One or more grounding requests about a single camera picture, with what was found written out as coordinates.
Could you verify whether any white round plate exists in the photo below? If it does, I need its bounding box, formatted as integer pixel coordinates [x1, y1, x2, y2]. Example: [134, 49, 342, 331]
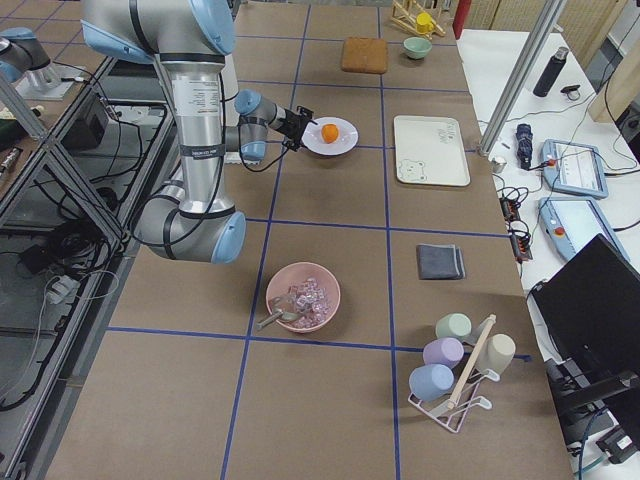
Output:
[302, 117, 359, 156]

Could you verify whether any pink bowl with ice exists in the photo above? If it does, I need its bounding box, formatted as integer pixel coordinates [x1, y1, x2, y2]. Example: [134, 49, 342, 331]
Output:
[265, 262, 341, 334]

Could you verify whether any metal scoop in bowl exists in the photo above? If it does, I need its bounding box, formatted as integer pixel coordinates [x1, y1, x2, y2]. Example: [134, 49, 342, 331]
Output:
[257, 295, 302, 330]

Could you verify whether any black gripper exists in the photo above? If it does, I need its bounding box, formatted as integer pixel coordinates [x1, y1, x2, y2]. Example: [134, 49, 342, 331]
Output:
[272, 105, 319, 151]

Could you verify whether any purple cup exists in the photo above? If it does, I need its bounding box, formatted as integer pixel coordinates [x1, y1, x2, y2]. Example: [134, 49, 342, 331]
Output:
[422, 337, 464, 369]

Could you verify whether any black laptop monitor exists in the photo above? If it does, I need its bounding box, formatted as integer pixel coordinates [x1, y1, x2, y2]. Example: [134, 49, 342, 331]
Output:
[532, 234, 639, 375]

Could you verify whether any folded dark umbrella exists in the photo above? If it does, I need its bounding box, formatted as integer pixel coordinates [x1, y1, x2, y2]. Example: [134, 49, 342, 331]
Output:
[516, 123, 533, 170]

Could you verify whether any white cup drying rack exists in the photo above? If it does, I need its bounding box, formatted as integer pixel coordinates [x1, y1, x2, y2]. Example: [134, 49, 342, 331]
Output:
[407, 324, 501, 434]

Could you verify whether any yellow mug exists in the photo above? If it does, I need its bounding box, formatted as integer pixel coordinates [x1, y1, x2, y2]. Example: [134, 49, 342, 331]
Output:
[415, 12, 436, 35]

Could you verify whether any green cup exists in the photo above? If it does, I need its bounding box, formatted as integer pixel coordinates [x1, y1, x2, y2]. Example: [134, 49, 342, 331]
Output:
[435, 313, 472, 340]

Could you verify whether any black power strip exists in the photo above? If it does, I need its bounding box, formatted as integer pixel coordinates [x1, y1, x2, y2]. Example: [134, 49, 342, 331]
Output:
[499, 197, 533, 264]

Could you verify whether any teach pendant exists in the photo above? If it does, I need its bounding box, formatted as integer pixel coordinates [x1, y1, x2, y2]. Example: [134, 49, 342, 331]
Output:
[538, 196, 629, 261]
[541, 139, 609, 199]

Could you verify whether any black water bottle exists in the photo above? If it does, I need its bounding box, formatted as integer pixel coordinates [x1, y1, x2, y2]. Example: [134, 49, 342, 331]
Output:
[532, 47, 570, 98]

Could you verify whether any teach pendant lower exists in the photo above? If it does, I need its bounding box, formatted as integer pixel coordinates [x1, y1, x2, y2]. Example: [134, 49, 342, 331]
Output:
[538, 196, 629, 261]

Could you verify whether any folded grey cloth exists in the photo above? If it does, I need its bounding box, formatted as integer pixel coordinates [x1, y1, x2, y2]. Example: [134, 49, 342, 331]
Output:
[416, 244, 466, 280]

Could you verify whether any blue cup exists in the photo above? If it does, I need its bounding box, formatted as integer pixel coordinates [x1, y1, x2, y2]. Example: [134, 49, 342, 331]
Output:
[409, 364, 454, 401]

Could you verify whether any orange mandarin fruit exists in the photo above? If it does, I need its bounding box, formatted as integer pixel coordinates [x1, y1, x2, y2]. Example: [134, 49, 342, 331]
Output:
[321, 123, 340, 144]

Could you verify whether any wooden rack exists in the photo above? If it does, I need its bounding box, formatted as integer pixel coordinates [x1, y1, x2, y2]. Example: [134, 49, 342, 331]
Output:
[390, 0, 446, 39]

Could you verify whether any teach pendant upper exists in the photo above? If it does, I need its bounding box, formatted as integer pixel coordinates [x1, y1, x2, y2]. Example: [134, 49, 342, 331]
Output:
[541, 139, 609, 199]

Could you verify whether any beige cup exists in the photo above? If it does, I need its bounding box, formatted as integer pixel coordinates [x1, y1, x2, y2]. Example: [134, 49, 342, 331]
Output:
[475, 333, 516, 375]

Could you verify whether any aluminium frame post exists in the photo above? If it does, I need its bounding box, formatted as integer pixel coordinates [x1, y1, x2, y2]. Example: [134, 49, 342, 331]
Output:
[477, 0, 567, 157]

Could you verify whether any wooden cutting board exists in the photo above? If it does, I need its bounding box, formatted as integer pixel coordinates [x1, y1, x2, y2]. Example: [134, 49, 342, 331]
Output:
[341, 37, 388, 74]

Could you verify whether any wooden rack handle stick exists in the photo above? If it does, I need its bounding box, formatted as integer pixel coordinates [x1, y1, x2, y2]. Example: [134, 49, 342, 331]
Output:
[447, 314, 496, 410]

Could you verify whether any light green bowl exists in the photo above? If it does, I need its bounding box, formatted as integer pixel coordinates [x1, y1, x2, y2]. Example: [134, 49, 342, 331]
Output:
[403, 37, 433, 60]

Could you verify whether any cream bear print tray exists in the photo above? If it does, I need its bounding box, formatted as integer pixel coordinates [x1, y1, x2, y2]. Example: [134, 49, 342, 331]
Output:
[393, 115, 471, 187]

